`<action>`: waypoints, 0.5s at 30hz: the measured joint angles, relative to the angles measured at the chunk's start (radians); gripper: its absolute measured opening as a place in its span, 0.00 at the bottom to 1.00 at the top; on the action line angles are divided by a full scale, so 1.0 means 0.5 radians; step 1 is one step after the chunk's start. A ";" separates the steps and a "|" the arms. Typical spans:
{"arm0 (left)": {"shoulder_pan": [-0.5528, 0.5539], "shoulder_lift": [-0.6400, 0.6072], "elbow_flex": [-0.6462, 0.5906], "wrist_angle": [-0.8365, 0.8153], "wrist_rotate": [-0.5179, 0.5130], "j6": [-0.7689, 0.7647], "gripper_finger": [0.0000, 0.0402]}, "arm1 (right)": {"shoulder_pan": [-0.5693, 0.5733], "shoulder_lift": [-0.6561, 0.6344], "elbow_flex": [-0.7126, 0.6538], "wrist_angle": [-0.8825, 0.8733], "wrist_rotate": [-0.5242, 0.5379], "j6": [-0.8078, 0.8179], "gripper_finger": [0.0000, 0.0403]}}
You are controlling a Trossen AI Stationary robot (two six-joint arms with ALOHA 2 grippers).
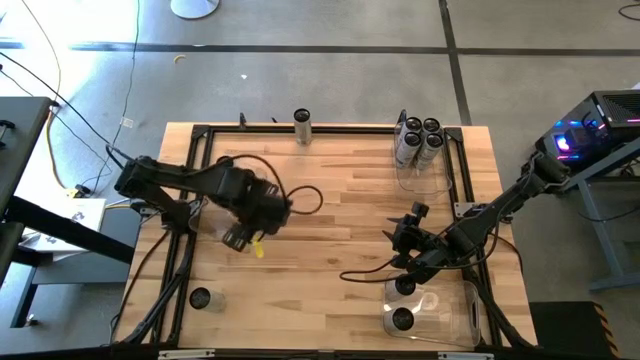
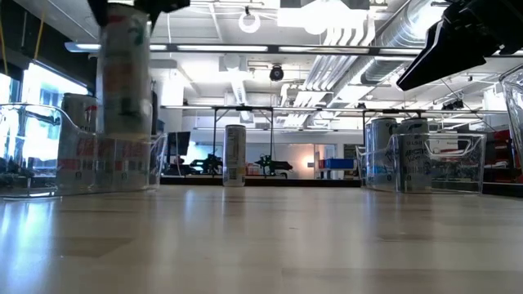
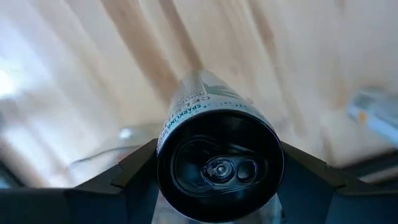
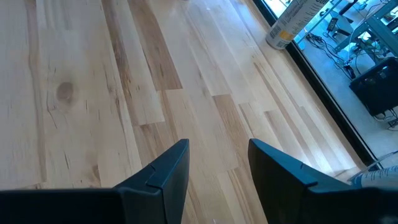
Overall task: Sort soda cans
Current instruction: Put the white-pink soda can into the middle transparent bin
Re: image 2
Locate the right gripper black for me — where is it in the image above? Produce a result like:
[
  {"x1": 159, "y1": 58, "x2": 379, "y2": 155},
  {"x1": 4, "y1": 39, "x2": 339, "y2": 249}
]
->
[{"x1": 396, "y1": 0, "x2": 523, "y2": 91}]

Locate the white Celsius soda can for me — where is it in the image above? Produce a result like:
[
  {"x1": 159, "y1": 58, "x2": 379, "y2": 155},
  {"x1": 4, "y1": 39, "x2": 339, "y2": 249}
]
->
[
  {"x1": 222, "y1": 124, "x2": 248, "y2": 188},
  {"x1": 396, "y1": 118, "x2": 433, "y2": 193},
  {"x1": 96, "y1": 2, "x2": 153, "y2": 138}
]

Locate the clear plastic bin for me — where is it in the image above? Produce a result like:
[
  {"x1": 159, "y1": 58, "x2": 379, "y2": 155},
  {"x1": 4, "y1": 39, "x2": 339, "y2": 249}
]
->
[
  {"x1": 0, "y1": 101, "x2": 168, "y2": 200},
  {"x1": 355, "y1": 132, "x2": 487, "y2": 194},
  {"x1": 498, "y1": 64, "x2": 523, "y2": 164}
]

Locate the Celsius can blue band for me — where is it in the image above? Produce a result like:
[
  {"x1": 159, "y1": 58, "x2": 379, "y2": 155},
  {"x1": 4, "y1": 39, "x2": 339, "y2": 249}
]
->
[{"x1": 364, "y1": 117, "x2": 398, "y2": 192}]

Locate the ceiling light strip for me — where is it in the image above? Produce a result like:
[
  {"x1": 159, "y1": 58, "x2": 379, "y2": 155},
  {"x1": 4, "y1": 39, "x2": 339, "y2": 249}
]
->
[
  {"x1": 279, "y1": 45, "x2": 424, "y2": 57},
  {"x1": 177, "y1": 44, "x2": 269, "y2": 52},
  {"x1": 64, "y1": 42, "x2": 168, "y2": 53}
]

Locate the red storage shelf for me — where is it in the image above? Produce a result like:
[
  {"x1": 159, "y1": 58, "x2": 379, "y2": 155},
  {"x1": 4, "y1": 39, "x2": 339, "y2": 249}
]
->
[{"x1": 492, "y1": 128, "x2": 523, "y2": 185}]

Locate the black cylindrical column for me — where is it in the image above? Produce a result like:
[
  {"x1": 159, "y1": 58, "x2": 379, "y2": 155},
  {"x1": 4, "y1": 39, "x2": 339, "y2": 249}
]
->
[{"x1": 150, "y1": 90, "x2": 160, "y2": 136}]

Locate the black computer monitor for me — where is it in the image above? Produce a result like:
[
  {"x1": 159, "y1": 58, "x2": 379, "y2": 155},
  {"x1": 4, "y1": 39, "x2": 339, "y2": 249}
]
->
[{"x1": 167, "y1": 131, "x2": 192, "y2": 157}]

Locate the blue storage crate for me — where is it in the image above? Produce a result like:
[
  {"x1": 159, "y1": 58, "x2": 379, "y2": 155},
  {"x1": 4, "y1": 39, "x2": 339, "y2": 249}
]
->
[{"x1": 324, "y1": 158, "x2": 355, "y2": 171}]

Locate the black ceiling camera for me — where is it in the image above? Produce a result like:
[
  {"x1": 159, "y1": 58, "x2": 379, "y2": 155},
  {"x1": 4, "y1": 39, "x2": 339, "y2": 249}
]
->
[{"x1": 440, "y1": 97, "x2": 466, "y2": 111}]

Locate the silver ceiling duct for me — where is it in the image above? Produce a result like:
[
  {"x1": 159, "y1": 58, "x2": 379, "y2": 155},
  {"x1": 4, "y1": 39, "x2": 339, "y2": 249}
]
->
[{"x1": 359, "y1": 0, "x2": 449, "y2": 87}]

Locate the yellow hanging cable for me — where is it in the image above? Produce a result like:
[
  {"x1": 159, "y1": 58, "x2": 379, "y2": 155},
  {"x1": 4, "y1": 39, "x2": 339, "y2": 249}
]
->
[
  {"x1": 0, "y1": 11, "x2": 8, "y2": 65},
  {"x1": 33, "y1": 11, "x2": 45, "y2": 61}
]

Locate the white ring ceiling light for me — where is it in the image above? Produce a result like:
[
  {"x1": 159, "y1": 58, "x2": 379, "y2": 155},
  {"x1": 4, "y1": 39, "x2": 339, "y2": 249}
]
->
[{"x1": 238, "y1": 11, "x2": 262, "y2": 34}]

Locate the black metal table frame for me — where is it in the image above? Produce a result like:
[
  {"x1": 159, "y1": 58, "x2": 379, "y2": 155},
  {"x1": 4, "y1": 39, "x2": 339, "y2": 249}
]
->
[{"x1": 159, "y1": 175, "x2": 523, "y2": 198}]

